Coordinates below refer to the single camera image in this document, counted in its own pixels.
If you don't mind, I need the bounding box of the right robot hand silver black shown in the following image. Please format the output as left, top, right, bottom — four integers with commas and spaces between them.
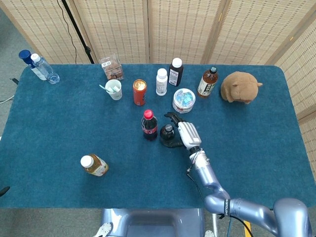
161, 112, 202, 152

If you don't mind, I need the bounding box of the dark bottle with grey cap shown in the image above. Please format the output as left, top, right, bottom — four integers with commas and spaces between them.
159, 124, 176, 146

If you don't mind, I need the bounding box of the yellow tea bottle white cap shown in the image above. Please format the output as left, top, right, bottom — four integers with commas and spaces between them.
80, 154, 109, 177

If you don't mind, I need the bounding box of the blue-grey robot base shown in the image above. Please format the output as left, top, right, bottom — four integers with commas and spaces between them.
102, 208, 205, 237

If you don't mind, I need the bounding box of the cola bottle red cap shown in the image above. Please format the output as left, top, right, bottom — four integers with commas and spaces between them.
140, 109, 158, 141

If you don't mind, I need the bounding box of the brown tea bottle black cap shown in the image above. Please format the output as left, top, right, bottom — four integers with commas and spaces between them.
197, 66, 219, 99

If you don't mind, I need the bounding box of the round white blue tin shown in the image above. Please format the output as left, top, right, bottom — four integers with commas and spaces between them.
172, 88, 197, 114

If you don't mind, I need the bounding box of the white pill bottle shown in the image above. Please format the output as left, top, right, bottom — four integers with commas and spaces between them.
156, 68, 168, 96

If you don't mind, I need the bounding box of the dark bottle white cap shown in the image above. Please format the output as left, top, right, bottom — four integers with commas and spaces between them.
168, 57, 184, 87

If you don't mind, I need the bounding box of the orange drink can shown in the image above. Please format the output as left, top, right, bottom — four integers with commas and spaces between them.
132, 79, 148, 106

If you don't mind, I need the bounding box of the brown capybara plush toy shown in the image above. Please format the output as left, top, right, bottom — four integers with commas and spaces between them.
220, 71, 263, 104

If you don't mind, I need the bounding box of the white paper cup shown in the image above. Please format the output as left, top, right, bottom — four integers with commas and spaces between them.
105, 79, 123, 101

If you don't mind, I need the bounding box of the blue table mat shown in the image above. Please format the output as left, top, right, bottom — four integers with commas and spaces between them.
0, 64, 316, 210

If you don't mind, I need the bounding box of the white table leg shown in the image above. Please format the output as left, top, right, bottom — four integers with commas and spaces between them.
211, 212, 219, 235

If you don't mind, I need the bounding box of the green white toothbrush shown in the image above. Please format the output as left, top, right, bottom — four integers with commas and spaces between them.
99, 84, 119, 94

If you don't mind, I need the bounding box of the clear box of cookies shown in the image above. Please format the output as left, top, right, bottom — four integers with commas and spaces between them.
99, 53, 125, 81

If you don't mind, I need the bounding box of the bamboo folding screen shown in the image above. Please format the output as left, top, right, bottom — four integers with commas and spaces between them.
0, 0, 316, 173

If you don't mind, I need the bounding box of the clear water bottle white cap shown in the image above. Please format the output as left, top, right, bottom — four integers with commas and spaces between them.
30, 53, 61, 85

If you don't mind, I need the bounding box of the bottle with blue cap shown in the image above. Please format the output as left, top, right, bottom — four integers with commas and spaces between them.
18, 49, 47, 81

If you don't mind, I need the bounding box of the black tripod stand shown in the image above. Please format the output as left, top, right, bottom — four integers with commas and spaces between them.
61, 0, 96, 64

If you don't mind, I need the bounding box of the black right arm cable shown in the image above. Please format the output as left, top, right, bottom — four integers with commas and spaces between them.
186, 167, 253, 237

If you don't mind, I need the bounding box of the thin black hanging cable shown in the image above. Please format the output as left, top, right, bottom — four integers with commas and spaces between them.
56, 0, 78, 64

